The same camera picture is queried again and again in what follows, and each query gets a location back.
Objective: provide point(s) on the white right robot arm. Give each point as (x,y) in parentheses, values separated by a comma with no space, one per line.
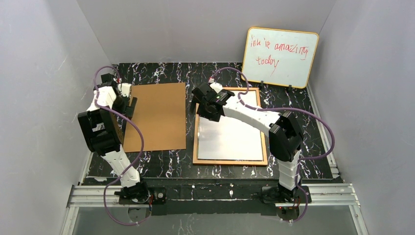
(231,128)

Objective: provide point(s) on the yellow-framed whiteboard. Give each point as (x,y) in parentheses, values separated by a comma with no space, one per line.
(279,57)

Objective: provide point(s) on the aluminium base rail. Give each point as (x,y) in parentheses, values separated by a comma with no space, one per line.
(242,196)

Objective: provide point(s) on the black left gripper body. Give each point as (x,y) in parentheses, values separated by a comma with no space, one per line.
(130,105)

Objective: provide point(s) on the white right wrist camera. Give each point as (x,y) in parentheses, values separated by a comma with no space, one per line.
(217,87)

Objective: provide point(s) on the orange wooden picture frame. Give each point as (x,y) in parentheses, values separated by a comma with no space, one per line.
(227,162)

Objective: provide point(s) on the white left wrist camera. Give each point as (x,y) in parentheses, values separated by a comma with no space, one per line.
(125,89)

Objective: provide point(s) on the printed photo sheet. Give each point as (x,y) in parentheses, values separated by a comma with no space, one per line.
(230,139)

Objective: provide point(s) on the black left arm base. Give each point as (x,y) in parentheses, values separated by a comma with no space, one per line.
(153,196)

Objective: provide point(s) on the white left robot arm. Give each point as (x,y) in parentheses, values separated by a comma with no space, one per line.
(101,131)

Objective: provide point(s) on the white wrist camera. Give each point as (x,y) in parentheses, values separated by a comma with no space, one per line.
(125,89)
(217,87)

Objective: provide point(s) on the brown frame backing board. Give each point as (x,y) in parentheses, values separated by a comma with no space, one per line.
(160,115)

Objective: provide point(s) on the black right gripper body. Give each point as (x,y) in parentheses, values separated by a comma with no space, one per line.
(197,98)

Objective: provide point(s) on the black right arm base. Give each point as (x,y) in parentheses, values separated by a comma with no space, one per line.
(281,195)

